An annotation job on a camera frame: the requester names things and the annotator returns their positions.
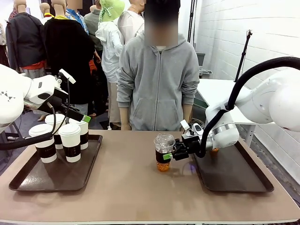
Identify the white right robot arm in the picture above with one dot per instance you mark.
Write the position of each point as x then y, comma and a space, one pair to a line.
269, 103

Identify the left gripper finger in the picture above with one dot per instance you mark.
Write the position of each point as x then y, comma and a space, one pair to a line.
71, 108
80, 117

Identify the grey bin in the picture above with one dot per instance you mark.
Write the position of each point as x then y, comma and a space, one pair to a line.
200, 61

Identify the white lidded paper coffee cup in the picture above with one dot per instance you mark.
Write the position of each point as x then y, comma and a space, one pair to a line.
50, 119
84, 132
41, 130
70, 140

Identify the brown plastic serving tray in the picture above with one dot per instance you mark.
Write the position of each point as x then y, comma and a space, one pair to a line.
229, 175
58, 175

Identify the mannequin in dark grey jacket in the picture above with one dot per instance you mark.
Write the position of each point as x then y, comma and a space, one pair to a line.
23, 42

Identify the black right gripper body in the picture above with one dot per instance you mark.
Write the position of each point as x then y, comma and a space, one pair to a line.
192, 144

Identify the grey basket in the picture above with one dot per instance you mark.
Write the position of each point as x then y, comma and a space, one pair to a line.
206, 72

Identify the person's left forearm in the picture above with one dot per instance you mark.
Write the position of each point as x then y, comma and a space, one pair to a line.
187, 114

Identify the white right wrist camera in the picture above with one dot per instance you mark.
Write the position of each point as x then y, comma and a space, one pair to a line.
184, 125

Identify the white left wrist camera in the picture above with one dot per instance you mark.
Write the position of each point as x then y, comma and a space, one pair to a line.
68, 77

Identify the mannequin with yellow red collar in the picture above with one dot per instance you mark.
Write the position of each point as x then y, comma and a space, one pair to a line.
45, 9

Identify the person in blue patterned shirt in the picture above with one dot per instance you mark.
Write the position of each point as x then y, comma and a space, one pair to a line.
77, 16

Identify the person in grey hoodie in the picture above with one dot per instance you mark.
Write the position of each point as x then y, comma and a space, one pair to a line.
159, 82

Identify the mannequin in white shirt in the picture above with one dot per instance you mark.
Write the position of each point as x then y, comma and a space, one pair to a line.
110, 47

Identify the green sun hat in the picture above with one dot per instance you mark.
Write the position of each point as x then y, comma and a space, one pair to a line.
112, 9

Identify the mannequin in black coat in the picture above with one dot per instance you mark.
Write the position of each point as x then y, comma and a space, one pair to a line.
68, 58

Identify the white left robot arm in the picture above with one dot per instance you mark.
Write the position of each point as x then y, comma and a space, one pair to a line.
9, 93

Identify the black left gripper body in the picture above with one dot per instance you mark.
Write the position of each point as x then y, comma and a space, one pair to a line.
55, 105

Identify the black tripod stand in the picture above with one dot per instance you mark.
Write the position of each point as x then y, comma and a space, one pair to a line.
243, 52

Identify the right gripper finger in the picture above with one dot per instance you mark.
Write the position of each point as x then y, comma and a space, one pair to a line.
180, 145
179, 155

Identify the green box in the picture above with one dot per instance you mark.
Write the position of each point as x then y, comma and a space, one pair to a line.
199, 103

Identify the black light stand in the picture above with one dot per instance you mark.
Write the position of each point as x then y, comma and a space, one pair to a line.
192, 18

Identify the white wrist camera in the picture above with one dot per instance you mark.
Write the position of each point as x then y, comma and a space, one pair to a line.
68, 77
184, 125

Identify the person's right hand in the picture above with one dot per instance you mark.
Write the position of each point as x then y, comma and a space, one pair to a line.
125, 127

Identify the mannequin in white jacket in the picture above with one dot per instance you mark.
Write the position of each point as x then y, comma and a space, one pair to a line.
131, 25

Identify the person's right forearm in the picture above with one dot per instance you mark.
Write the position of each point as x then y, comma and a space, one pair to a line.
124, 116

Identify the figure in grey green jacket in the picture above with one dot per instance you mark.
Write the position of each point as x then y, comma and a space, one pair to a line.
92, 25

